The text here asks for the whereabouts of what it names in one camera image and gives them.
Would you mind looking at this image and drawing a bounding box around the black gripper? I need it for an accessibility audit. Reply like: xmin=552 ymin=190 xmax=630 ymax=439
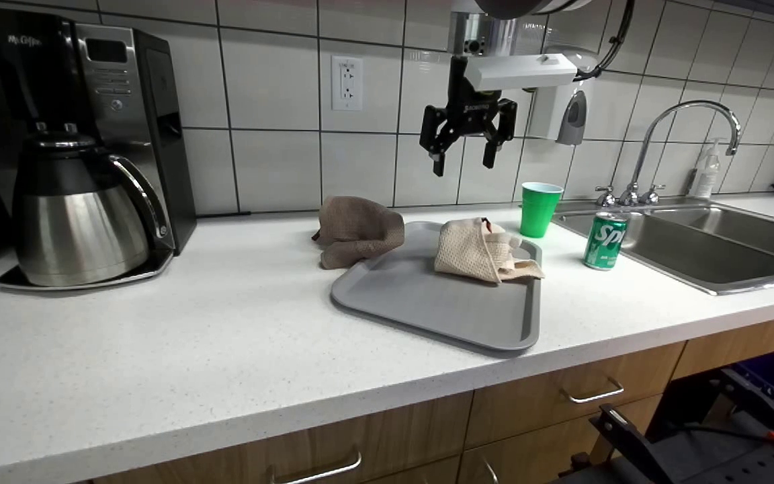
xmin=419 ymin=53 xmax=520 ymax=180

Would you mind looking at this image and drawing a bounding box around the cream white towel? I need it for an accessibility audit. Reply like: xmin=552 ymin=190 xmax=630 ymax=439
xmin=433 ymin=216 xmax=547 ymax=289

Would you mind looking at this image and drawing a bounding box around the brown towel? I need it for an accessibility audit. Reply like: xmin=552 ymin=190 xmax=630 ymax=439
xmin=312 ymin=194 xmax=407 ymax=272

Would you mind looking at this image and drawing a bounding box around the grey plastic tray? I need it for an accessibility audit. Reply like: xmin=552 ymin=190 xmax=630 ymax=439
xmin=328 ymin=221 xmax=547 ymax=354

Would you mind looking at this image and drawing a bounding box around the green plastic cup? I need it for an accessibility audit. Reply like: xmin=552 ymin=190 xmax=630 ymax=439
xmin=520 ymin=180 xmax=567 ymax=240

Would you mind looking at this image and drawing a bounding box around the green Sprite can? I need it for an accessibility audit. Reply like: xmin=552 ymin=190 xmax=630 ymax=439
xmin=582 ymin=209 xmax=631 ymax=272

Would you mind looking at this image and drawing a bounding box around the chrome faucet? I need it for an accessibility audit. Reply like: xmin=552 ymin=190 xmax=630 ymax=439
xmin=594 ymin=98 xmax=746 ymax=209

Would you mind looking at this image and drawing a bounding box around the white dish soap bottle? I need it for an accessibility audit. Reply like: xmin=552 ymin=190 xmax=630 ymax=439
xmin=687 ymin=143 xmax=727 ymax=203

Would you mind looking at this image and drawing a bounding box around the stainless steel sink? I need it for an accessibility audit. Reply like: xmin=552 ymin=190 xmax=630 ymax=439
xmin=555 ymin=197 xmax=774 ymax=295

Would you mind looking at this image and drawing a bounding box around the wooden lower cabinet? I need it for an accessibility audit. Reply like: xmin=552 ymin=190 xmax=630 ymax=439
xmin=89 ymin=309 xmax=774 ymax=484

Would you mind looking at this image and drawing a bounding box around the black coffee maker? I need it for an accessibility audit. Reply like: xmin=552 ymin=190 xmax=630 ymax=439
xmin=0 ymin=5 xmax=200 ymax=291

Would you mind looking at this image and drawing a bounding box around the black metal cart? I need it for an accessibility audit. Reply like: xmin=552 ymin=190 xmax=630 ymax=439
xmin=574 ymin=345 xmax=774 ymax=484

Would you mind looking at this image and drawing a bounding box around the stainless steel carafe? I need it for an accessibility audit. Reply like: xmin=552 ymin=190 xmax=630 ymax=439
xmin=11 ymin=131 xmax=175 ymax=291

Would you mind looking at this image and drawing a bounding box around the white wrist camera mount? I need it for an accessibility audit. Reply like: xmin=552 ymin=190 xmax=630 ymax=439
xmin=462 ymin=52 xmax=582 ymax=95

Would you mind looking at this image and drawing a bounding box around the white wall outlet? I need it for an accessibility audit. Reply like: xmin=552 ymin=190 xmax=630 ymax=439
xmin=332 ymin=53 xmax=367 ymax=114

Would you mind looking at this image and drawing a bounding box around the short metal drawer handle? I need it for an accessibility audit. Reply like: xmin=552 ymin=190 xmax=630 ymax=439
xmin=556 ymin=376 xmax=627 ymax=408

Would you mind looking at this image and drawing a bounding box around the long metal drawer handle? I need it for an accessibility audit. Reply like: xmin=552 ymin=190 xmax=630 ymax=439
xmin=270 ymin=451 xmax=367 ymax=484

